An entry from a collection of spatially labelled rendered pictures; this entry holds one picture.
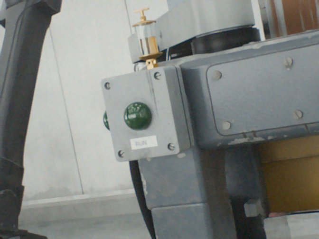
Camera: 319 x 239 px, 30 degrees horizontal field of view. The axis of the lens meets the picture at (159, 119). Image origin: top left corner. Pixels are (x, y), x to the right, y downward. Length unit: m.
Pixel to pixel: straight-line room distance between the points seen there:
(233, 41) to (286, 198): 0.30
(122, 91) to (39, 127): 6.53
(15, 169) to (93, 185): 6.02
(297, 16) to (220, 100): 0.50
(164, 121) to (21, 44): 0.41
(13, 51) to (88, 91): 5.78
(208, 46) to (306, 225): 0.26
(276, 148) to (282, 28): 0.31
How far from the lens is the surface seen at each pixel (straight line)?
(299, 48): 0.61
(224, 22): 0.75
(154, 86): 0.60
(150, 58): 0.69
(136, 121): 0.60
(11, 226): 0.83
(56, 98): 6.95
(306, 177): 0.92
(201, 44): 0.76
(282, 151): 0.87
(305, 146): 0.86
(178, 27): 0.83
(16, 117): 0.90
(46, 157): 7.14
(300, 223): 0.80
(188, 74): 0.64
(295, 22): 1.11
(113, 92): 0.62
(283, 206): 0.94
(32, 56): 0.96
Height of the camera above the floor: 1.31
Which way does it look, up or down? 3 degrees down
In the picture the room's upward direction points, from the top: 11 degrees counter-clockwise
